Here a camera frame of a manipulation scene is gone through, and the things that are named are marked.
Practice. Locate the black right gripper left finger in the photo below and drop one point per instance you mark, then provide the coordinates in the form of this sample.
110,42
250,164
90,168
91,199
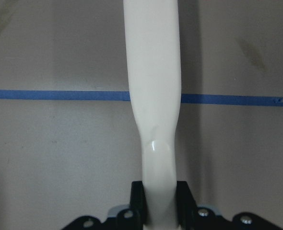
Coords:
127,217

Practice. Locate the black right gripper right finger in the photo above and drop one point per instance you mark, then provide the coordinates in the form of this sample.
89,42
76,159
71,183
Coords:
193,217

